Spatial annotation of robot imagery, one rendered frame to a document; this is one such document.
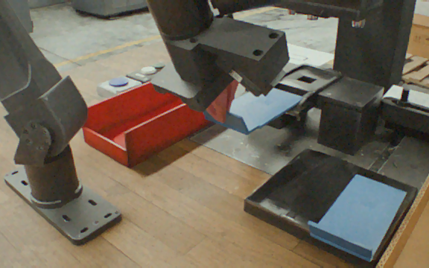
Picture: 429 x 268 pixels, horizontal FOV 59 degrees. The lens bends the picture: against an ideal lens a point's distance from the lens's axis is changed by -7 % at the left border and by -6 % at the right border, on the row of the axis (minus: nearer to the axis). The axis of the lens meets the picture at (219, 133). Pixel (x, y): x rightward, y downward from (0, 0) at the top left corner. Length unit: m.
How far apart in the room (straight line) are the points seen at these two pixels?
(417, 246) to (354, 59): 0.48
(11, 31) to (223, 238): 0.33
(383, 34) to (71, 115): 0.61
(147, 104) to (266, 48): 0.42
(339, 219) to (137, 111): 0.41
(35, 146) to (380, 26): 0.66
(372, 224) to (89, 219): 0.33
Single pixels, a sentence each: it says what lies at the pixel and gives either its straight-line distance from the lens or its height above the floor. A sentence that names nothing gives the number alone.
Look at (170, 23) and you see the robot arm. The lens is 0.38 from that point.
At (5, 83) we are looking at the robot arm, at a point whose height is 1.08.
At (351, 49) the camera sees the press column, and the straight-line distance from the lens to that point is 0.87.
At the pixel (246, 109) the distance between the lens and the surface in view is 0.55.
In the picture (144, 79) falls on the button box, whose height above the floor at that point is 0.93.
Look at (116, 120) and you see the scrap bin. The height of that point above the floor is 0.92.
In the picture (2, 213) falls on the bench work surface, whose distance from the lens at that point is 0.57.
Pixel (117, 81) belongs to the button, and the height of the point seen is 0.94.
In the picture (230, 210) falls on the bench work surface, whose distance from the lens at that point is 0.51.
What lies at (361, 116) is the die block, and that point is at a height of 0.97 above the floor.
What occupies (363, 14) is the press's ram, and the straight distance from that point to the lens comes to 0.59.
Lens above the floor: 1.23
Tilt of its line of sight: 29 degrees down
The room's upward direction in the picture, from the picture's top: straight up
